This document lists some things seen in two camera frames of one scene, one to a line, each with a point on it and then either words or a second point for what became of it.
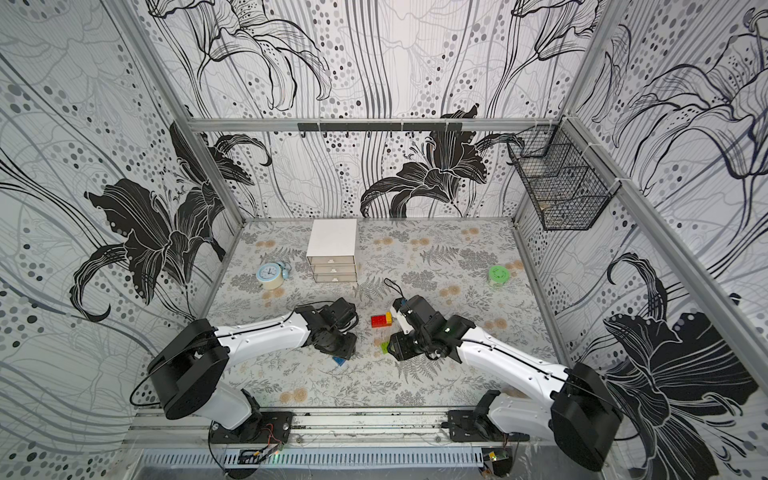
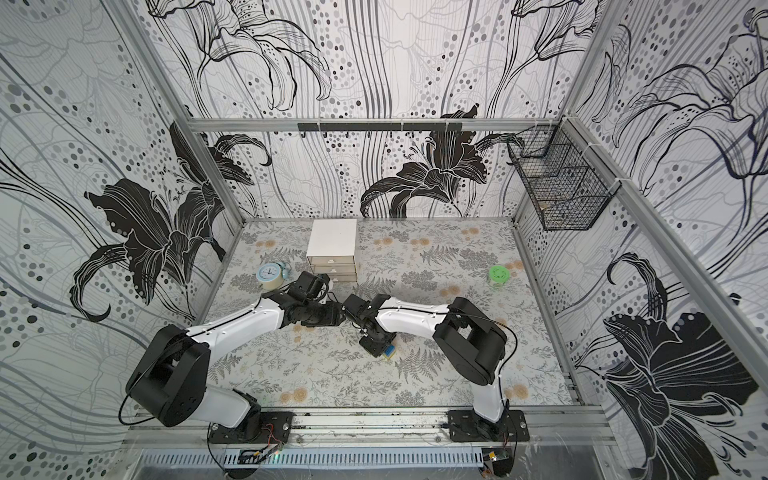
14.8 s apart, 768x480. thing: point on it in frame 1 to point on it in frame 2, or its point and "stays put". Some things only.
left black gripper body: [339, 345] to [319, 315]
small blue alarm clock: [271, 275] stays put
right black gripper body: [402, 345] to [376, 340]
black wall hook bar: [381, 127] stays put
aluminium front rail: [323, 426] stays put
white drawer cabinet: [331, 250] stays put
